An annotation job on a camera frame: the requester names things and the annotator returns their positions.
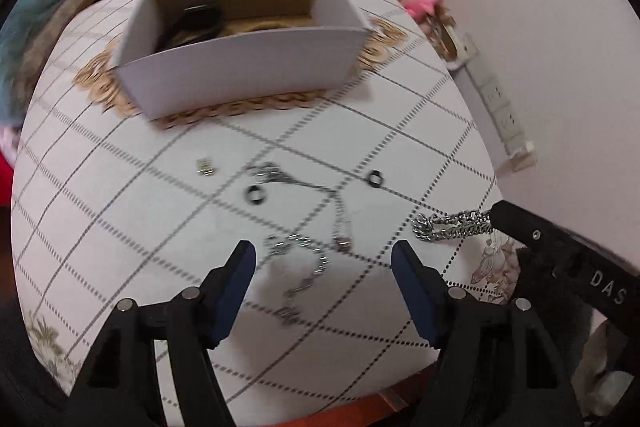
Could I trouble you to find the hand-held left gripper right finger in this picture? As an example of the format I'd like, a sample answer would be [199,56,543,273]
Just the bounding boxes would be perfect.
[391,240,586,427]

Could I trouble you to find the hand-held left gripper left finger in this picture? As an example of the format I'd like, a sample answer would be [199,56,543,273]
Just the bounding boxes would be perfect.
[70,240,257,427]

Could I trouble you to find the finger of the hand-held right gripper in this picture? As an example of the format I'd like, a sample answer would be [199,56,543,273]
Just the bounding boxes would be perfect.
[492,200,582,281]

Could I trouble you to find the thick silver chain bracelet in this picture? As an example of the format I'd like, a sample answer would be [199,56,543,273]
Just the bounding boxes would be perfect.
[411,208,496,246]

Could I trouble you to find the white cardboard box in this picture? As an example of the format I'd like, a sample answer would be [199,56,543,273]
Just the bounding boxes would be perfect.
[114,0,370,121]

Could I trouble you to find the white checked tablecloth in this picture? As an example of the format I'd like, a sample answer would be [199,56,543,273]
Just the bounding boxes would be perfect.
[11,0,523,413]

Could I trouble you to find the white power strip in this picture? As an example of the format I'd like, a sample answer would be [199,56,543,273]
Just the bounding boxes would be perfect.
[447,34,537,160]

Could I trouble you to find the woven straw placemat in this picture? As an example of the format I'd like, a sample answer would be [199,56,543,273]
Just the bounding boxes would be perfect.
[74,18,407,131]

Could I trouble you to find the red cloth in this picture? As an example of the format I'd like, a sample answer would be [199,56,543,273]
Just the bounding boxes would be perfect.
[0,142,15,205]

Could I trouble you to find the black bangle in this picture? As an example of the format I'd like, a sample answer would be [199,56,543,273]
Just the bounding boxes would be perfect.
[157,3,224,52]

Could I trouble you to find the blue cloth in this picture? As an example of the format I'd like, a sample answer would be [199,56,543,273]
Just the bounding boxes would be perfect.
[0,0,151,125]

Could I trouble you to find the thin silver link bracelet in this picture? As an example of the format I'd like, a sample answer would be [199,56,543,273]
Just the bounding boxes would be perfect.
[264,234,331,325]

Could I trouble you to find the silver chain necklace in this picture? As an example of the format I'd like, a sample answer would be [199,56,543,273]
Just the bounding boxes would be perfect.
[243,161,353,253]

